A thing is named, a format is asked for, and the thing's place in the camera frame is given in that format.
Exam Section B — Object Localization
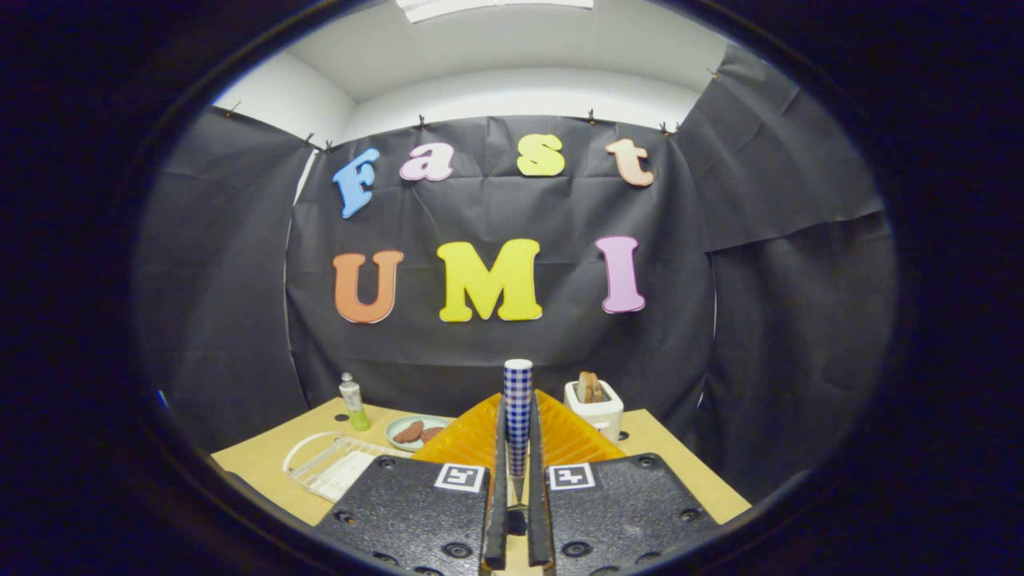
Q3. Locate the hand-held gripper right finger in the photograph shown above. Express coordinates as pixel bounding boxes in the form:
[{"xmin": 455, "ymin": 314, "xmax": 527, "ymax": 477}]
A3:
[{"xmin": 525, "ymin": 389, "xmax": 722, "ymax": 575}]

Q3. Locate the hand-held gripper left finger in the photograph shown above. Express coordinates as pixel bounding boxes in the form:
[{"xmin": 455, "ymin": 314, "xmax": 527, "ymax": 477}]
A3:
[{"xmin": 310, "ymin": 390, "xmax": 511, "ymax": 575}]

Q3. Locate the white wire dish rack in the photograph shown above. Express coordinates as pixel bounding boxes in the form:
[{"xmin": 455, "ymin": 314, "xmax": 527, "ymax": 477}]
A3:
[{"xmin": 282, "ymin": 431, "xmax": 413, "ymax": 503}]

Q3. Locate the blue checkered handle spoon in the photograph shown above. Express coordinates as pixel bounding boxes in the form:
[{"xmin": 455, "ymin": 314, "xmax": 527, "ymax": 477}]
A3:
[{"xmin": 502, "ymin": 358, "xmax": 535, "ymax": 537}]

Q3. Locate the pale green plate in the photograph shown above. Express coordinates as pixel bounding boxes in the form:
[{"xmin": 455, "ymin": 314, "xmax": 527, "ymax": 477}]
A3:
[{"xmin": 385, "ymin": 414, "xmax": 455, "ymax": 454}]

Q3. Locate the green dish soap bottle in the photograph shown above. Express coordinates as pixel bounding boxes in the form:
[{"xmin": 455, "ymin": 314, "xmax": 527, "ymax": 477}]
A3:
[{"xmin": 338, "ymin": 372, "xmax": 372, "ymax": 432}]

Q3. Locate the white drip tray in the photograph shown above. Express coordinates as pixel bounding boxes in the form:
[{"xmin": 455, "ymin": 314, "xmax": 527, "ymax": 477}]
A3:
[{"xmin": 308, "ymin": 450, "xmax": 377, "ymax": 501}]

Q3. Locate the cream toaster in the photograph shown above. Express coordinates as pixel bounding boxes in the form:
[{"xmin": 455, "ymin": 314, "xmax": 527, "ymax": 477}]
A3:
[{"xmin": 564, "ymin": 379, "xmax": 625, "ymax": 443}]

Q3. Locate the black backdrop cloth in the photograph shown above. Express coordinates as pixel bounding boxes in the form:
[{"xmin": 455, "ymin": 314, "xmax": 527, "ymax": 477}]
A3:
[{"xmin": 132, "ymin": 44, "xmax": 898, "ymax": 505}]

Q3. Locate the ceiling light panel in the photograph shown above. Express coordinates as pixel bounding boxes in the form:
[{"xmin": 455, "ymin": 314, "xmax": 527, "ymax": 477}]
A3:
[{"xmin": 396, "ymin": 0, "xmax": 594, "ymax": 23}]

